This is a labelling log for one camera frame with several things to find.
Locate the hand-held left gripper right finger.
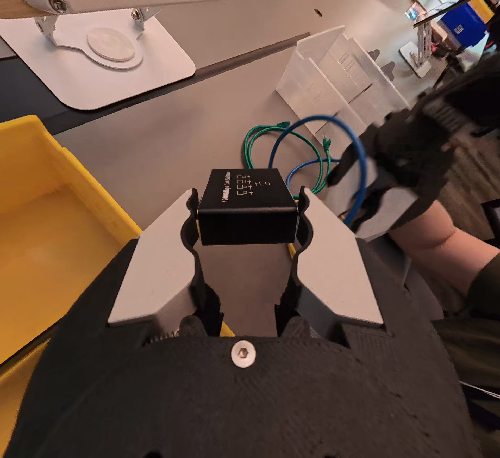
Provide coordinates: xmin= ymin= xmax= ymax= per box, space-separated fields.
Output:
xmin=289 ymin=186 xmax=385 ymax=327

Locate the green ethernet cable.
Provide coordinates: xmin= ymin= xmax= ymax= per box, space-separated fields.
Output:
xmin=244 ymin=121 xmax=343 ymax=195

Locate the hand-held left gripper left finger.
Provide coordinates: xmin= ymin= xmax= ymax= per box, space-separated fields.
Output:
xmin=107 ymin=188 xmax=208 ymax=327

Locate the blue storage bin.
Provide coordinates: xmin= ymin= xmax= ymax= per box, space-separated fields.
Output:
xmin=441 ymin=0 xmax=490 ymax=49

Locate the person's olive clothing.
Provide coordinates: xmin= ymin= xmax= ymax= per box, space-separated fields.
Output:
xmin=430 ymin=307 xmax=500 ymax=413

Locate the white monitor stand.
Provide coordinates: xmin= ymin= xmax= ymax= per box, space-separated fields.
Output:
xmin=0 ymin=0 xmax=228 ymax=111

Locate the clear acrylic organizer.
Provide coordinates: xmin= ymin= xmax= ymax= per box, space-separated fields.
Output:
xmin=275 ymin=25 xmax=411 ymax=148

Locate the person's right forearm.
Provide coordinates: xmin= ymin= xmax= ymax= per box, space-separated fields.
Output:
xmin=389 ymin=208 xmax=500 ymax=310

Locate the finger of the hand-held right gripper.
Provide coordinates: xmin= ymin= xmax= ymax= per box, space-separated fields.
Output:
xmin=324 ymin=141 xmax=380 ymax=229
xmin=351 ymin=185 xmax=426 ymax=243

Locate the yellow ethernet cable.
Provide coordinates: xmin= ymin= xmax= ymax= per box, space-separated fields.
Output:
xmin=287 ymin=198 xmax=350 ymax=260

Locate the black network splitter box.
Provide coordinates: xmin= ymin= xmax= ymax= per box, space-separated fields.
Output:
xmin=197 ymin=168 xmax=300 ymax=246

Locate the white metal stand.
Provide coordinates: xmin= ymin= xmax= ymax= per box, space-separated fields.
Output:
xmin=399 ymin=16 xmax=435 ymax=78

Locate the yellow plastic bin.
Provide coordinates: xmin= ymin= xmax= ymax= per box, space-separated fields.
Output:
xmin=0 ymin=115 xmax=236 ymax=455

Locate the blue ethernet cable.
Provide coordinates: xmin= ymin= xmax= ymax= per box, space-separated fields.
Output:
xmin=269 ymin=115 xmax=368 ymax=229

